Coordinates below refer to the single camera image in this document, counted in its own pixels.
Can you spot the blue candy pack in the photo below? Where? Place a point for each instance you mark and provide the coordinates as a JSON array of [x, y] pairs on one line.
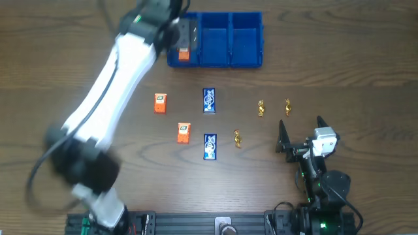
[[209, 100], [210, 147]]

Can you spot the gold candy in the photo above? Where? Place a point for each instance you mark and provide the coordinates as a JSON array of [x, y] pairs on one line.
[[237, 138], [261, 108], [287, 107]]

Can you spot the blue tray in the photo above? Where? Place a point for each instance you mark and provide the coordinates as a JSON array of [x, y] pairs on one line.
[[241, 39]]

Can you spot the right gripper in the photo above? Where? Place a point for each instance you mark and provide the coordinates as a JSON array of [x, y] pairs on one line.
[[297, 150]]

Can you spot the orange candy box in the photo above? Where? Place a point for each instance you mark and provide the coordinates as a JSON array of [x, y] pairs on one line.
[[183, 55], [160, 104], [183, 134]]

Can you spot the mounting rail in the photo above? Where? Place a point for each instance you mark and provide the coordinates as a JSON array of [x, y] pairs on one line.
[[189, 223]]

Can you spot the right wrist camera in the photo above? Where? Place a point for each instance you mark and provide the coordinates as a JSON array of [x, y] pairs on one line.
[[323, 138]]

